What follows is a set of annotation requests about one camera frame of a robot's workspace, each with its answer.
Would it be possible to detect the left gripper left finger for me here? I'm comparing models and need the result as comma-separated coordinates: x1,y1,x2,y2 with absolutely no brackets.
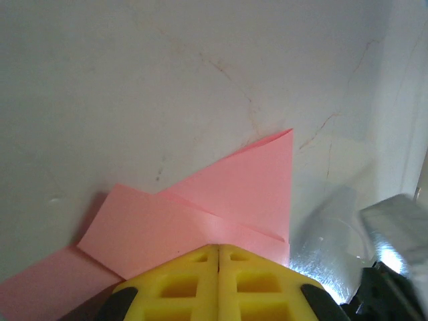
96,243,220,321

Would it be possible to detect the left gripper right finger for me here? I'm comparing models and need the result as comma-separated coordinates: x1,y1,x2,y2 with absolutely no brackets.
217,243,348,321

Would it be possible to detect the pink square paper sheet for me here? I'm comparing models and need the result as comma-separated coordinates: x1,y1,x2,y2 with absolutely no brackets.
0,128,295,321

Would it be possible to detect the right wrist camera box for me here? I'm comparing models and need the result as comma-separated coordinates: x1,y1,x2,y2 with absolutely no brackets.
357,193,428,282

